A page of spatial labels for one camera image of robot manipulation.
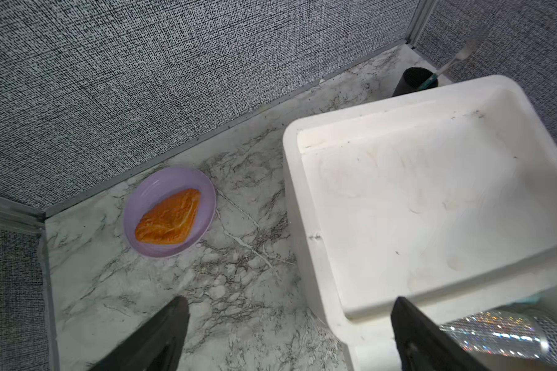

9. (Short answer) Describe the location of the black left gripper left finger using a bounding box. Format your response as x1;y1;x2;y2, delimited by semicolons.
92;296;190;370

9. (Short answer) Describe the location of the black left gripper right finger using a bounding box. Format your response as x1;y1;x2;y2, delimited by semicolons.
390;297;487;371

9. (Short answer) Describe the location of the glittery silver microphone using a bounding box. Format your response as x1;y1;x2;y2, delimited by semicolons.
439;309;557;366

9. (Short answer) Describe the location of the white three-drawer storage unit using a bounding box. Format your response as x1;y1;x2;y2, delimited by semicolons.
282;75;557;370

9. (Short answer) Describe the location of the orange pastry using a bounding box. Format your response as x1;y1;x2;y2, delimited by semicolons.
135;189;201;245

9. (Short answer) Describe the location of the purple plastic plate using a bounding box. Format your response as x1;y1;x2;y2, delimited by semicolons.
123;167;217;258

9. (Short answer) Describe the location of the black cup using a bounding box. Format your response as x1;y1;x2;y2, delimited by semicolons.
393;66;439;97

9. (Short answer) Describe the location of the toothbrush in cup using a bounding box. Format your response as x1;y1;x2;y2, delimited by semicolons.
417;42;477;91

